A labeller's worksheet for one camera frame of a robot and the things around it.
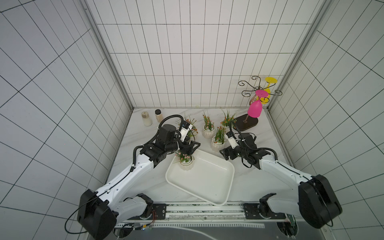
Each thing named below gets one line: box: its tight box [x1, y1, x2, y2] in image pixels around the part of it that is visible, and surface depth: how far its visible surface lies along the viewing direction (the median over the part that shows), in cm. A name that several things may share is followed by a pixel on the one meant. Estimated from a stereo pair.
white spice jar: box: [141, 111, 153, 127], surface depth 105 cm
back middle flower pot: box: [202, 109, 216, 140], surface depth 99 cm
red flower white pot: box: [211, 126, 227, 152], surface depth 92 cm
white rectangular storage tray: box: [165, 150, 235, 206], surface depth 87 cm
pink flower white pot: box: [173, 152, 195, 171], surface depth 83 cm
